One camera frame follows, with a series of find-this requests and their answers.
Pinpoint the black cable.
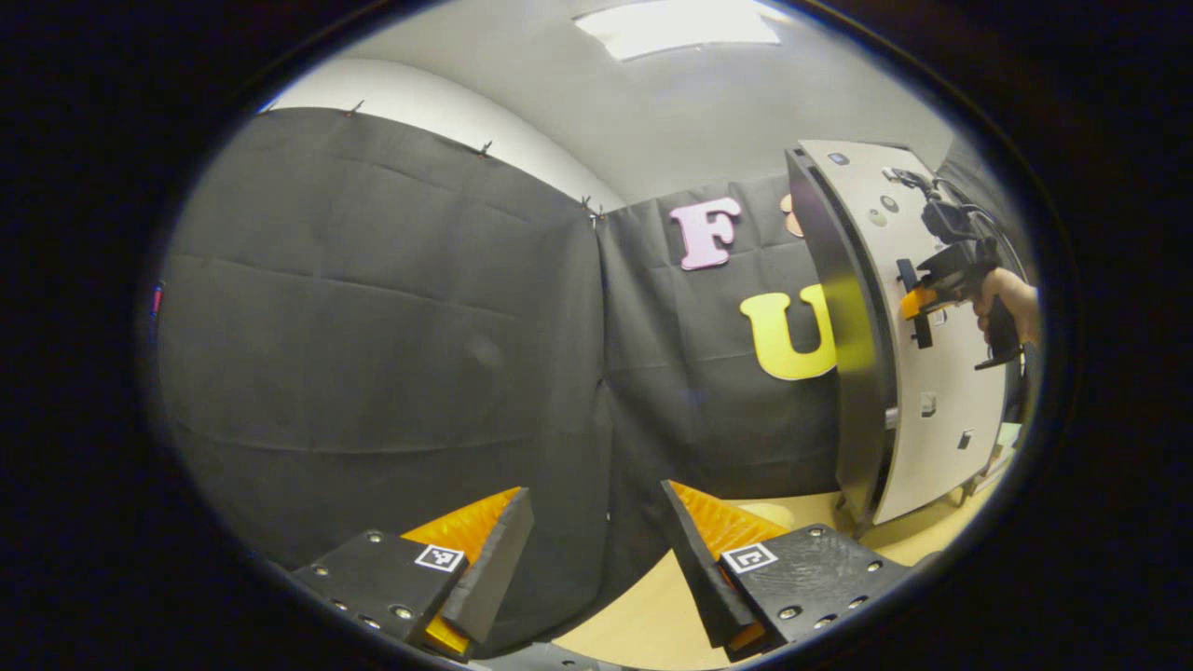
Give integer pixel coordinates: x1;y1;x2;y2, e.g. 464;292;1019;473
883;166;1006;245

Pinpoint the grey cabinet door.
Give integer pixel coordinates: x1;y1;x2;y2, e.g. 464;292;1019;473
800;140;1015;525

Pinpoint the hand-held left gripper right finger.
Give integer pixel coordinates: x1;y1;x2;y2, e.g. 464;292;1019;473
658;478;919;664

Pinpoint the black backdrop cloth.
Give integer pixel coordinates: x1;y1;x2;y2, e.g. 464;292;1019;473
154;105;1031;653

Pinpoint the large ceiling light panel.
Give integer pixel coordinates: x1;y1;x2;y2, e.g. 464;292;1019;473
573;0;782;62

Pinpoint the dark grey cabinet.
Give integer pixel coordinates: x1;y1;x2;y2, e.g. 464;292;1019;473
786;147;900;540

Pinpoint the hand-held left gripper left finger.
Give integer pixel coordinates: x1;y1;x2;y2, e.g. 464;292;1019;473
287;485;537;664

